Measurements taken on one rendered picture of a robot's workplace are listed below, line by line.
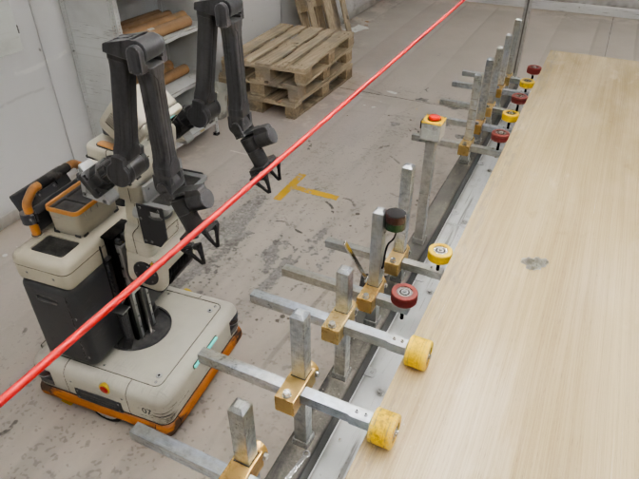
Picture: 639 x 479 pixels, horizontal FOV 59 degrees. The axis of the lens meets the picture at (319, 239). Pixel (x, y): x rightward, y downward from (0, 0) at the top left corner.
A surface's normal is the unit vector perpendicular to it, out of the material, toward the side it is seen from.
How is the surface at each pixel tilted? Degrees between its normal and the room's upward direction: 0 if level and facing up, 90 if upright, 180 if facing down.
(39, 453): 0
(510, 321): 0
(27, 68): 90
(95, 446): 0
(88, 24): 90
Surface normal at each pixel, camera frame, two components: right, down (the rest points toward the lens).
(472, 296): 0.00, -0.81
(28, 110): 0.90, 0.26
